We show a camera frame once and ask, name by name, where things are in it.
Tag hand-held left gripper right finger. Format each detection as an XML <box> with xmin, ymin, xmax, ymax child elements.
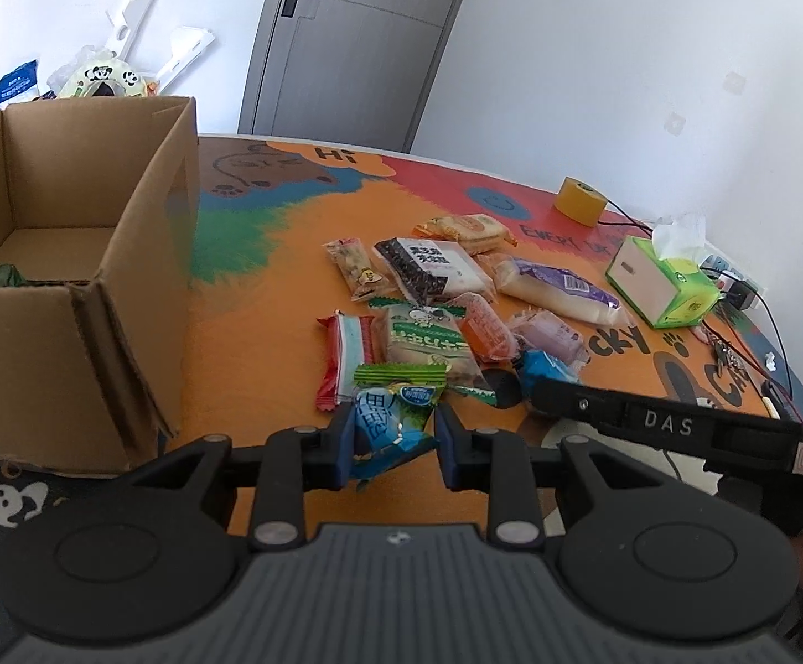
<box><xmin>435</xmin><ymin>404</ymin><xmax>680</xmax><ymax>547</ymax></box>

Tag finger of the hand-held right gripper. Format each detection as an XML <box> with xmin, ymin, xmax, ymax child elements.
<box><xmin>529</xmin><ymin>377</ymin><xmax>801</xmax><ymax>462</ymax></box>

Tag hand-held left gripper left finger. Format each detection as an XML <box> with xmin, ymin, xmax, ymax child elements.
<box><xmin>127</xmin><ymin>404</ymin><xmax>356</xmax><ymax>547</ymax></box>

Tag blue green snack packet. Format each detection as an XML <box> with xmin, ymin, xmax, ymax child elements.
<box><xmin>354</xmin><ymin>386</ymin><xmax>441</xmax><ymax>494</ymax></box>

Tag beige green-print snack packet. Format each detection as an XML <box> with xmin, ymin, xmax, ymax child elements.
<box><xmin>374</xmin><ymin>302</ymin><xmax>483</xmax><ymax>386</ymax></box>

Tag plain blue snack packet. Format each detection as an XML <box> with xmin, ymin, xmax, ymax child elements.
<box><xmin>515</xmin><ymin>350</ymin><xmax>583</xmax><ymax>395</ymax></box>

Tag orange snack packet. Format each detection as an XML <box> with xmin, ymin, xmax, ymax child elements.
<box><xmin>458</xmin><ymin>293</ymin><xmax>519</xmax><ymax>365</ymax></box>

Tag purple white bread packet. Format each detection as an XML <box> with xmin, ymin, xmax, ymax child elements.
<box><xmin>493</xmin><ymin>255</ymin><xmax>624</xmax><ymax>325</ymax></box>

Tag clear nut snack packet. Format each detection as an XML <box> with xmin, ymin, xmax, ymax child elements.
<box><xmin>323</xmin><ymin>238</ymin><xmax>403</xmax><ymax>304</ymax></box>

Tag cardboard box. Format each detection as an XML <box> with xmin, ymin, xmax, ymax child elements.
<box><xmin>0</xmin><ymin>95</ymin><xmax>201</xmax><ymax>478</ymax></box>

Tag green striped snack packet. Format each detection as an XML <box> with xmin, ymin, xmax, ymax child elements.
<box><xmin>353</xmin><ymin>362</ymin><xmax>498</xmax><ymax>406</ymax></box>

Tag bunch of keys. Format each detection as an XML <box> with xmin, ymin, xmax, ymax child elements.
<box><xmin>695</xmin><ymin>328</ymin><xmax>752</xmax><ymax>375</ymax></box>

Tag red white snack packet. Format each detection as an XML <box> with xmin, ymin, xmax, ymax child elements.
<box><xmin>314</xmin><ymin>312</ymin><xmax>377</xmax><ymax>415</ymax></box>

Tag colourful printed table mat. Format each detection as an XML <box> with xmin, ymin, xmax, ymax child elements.
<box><xmin>0</xmin><ymin>133</ymin><xmax>803</xmax><ymax>664</ymax></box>

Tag black power adapter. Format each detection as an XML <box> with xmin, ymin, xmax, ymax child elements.
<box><xmin>722</xmin><ymin>279</ymin><xmax>755</xmax><ymax>312</ymax></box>

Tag green tissue box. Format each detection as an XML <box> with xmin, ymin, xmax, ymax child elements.
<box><xmin>604</xmin><ymin>234</ymin><xmax>721</xmax><ymax>330</ymax></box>

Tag small purple snack packet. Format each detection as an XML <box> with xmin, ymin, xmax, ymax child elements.
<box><xmin>508</xmin><ymin>308</ymin><xmax>593</xmax><ymax>368</ymax></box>

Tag white power strip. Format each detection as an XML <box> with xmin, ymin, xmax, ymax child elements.
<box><xmin>698</xmin><ymin>253</ymin><xmax>766</xmax><ymax>295</ymax></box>

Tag black white snack packet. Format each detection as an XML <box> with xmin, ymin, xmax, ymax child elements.
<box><xmin>372</xmin><ymin>236</ymin><xmax>498</xmax><ymax>307</ymax></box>

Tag orange biscuit packet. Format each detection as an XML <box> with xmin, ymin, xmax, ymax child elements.
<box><xmin>411</xmin><ymin>212</ymin><xmax>519</xmax><ymax>256</ymax></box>

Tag yellow tape roll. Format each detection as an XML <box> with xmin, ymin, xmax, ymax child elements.
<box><xmin>554</xmin><ymin>175</ymin><xmax>610</xmax><ymax>229</ymax></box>

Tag grey door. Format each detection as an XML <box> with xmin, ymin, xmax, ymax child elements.
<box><xmin>238</xmin><ymin>0</ymin><xmax>483</xmax><ymax>154</ymax></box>

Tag panda print cushion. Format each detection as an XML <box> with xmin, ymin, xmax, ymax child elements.
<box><xmin>58</xmin><ymin>58</ymin><xmax>147</xmax><ymax>100</ymax></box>

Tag clear plastic bag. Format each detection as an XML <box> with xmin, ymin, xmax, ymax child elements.
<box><xmin>48</xmin><ymin>44</ymin><xmax>126</xmax><ymax>95</ymax></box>

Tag white perforated plank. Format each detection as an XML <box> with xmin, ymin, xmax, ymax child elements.
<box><xmin>100</xmin><ymin>0</ymin><xmax>185</xmax><ymax>60</ymax></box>

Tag blue bag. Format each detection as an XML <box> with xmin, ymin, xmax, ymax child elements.
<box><xmin>0</xmin><ymin>58</ymin><xmax>42</xmax><ymax>109</ymax></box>

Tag red cable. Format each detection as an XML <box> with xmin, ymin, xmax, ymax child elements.
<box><xmin>739</xmin><ymin>330</ymin><xmax>798</xmax><ymax>405</ymax></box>

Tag black power cable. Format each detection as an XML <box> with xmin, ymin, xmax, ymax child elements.
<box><xmin>753</xmin><ymin>286</ymin><xmax>803</xmax><ymax>424</ymax></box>

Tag white shelf bracket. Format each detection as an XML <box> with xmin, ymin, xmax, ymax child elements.
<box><xmin>155</xmin><ymin>25</ymin><xmax>216</xmax><ymax>95</ymax></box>

